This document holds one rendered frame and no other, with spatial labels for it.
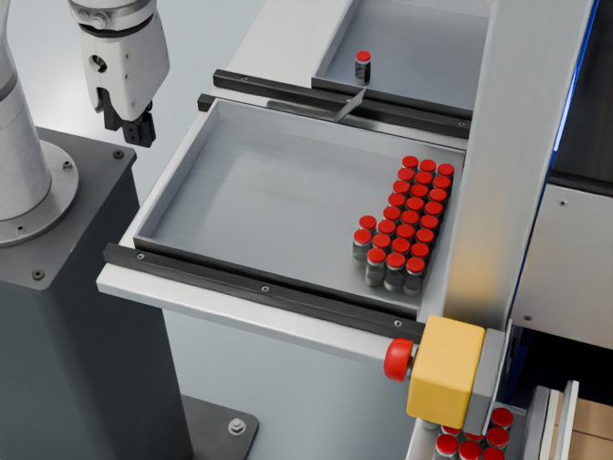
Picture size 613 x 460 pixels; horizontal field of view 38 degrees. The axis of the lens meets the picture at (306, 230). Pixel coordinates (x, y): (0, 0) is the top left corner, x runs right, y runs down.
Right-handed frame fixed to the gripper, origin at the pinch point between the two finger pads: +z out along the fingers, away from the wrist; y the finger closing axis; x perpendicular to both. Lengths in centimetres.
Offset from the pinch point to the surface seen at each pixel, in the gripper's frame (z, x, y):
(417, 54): 15.1, -22.9, 41.6
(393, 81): 15.1, -21.2, 34.5
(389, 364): 2.7, -34.1, -19.5
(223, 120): 15.2, -1.1, 19.4
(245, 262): 15.2, -12.9, -3.0
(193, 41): 103, 64, 140
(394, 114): 13.5, -23.4, 26.0
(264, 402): 103, 0, 27
